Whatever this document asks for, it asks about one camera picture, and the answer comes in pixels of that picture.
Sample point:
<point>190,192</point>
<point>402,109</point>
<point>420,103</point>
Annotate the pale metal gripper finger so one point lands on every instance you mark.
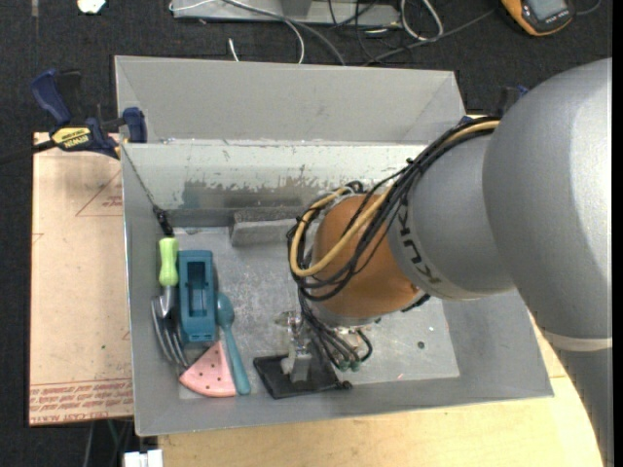
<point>287,320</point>
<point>302,368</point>

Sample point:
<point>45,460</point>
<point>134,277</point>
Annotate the black flat rectangular pad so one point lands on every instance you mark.
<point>272,377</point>

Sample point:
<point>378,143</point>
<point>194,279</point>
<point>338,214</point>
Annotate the teal plastic spoon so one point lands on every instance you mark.
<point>226,312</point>

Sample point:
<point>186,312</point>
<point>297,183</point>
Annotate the teal tape dispenser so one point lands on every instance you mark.
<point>197,324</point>

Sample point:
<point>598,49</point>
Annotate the dark grey flat block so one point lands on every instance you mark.
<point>263,232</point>

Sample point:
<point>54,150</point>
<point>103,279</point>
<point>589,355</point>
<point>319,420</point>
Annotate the pink toy watermelon slice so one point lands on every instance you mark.
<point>210,375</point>

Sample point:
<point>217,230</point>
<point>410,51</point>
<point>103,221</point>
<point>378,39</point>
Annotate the brown cardboard board, red print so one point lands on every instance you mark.
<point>78,270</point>

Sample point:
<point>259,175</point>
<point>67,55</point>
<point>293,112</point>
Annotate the grey metal bin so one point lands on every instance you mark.
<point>263,105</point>

